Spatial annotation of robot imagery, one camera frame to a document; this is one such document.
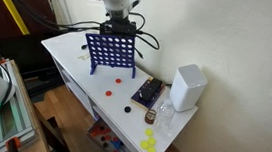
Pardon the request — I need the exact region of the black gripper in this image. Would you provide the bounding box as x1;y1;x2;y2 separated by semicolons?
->
99;17;138;39

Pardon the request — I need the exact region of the blue connect four grid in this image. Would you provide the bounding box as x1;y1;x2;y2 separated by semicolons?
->
81;30;140;80

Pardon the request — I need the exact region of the black remote control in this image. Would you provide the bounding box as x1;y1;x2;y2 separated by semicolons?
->
138;75;164;103

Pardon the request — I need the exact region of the dark blue book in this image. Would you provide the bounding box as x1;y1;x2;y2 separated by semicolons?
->
129;75;167;113

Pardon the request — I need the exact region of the white rounded box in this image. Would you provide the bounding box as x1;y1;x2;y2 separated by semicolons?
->
167;61;210;116

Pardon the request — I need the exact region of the small brown cup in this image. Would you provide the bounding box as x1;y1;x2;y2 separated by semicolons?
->
143;108;158;126

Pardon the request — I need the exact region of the clear plastic bottle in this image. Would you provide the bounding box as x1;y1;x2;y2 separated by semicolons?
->
152;97;177;138

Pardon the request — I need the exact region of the box of game discs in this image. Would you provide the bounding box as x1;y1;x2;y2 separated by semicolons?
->
85;116;128;152

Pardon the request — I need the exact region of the aluminium frame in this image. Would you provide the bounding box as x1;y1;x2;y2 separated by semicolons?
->
0;57;50;152

